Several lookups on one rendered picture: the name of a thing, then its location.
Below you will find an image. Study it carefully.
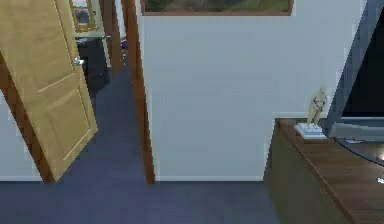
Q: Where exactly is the dark wooden television stand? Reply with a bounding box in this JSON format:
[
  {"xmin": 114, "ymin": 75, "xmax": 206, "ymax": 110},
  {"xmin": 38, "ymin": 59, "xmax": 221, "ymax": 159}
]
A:
[{"xmin": 262, "ymin": 117, "xmax": 384, "ymax": 224}]

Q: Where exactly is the black cabinet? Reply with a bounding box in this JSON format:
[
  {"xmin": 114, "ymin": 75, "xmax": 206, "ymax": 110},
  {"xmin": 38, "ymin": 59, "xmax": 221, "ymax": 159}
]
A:
[{"xmin": 75, "ymin": 36, "xmax": 112, "ymax": 95}]

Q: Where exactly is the beige statuette on white base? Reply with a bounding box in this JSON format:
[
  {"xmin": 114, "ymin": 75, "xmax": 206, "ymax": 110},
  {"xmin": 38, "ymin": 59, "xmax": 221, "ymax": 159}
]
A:
[{"xmin": 293, "ymin": 87, "xmax": 328, "ymax": 140}]

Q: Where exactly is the gold framed mirror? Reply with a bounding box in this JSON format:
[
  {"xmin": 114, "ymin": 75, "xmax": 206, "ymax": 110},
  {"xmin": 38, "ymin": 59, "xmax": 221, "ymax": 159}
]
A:
[{"xmin": 69, "ymin": 0, "xmax": 98, "ymax": 34}]

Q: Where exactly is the light wooden room door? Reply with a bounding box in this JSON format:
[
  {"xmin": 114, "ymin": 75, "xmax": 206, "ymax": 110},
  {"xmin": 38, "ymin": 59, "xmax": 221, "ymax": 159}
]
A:
[{"xmin": 0, "ymin": 0, "xmax": 99, "ymax": 183}]

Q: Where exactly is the grey flat television set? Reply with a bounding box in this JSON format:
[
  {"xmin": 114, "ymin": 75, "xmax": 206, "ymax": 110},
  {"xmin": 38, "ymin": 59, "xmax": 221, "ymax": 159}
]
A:
[{"xmin": 321, "ymin": 0, "xmax": 384, "ymax": 168}]

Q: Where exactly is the brown framed wall picture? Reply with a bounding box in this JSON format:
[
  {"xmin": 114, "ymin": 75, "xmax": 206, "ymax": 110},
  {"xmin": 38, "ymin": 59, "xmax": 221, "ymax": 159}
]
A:
[{"xmin": 139, "ymin": 0, "xmax": 295, "ymax": 17}]

